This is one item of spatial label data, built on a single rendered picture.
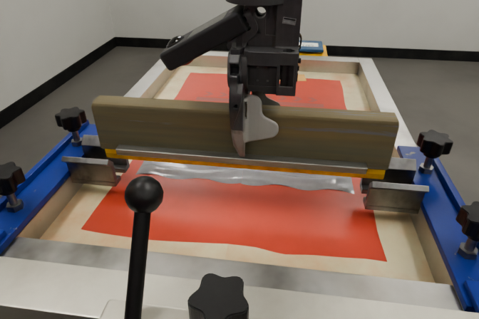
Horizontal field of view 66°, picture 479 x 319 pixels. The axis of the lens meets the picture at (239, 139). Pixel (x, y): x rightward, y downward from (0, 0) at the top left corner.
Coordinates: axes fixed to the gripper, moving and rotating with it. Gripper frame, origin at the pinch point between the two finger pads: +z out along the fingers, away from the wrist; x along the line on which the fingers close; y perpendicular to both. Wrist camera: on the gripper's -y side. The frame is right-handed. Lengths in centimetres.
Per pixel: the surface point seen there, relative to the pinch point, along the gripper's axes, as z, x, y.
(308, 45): 9, 76, 12
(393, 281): 7.1, -15.6, 18.9
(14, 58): 65, 200, -201
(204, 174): 10.1, 4.6, -6.7
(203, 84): 10.5, 43.2, -15.5
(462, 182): 107, 142, 111
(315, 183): 10.2, 4.7, 11.7
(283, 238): 10.5, -7.6, 7.0
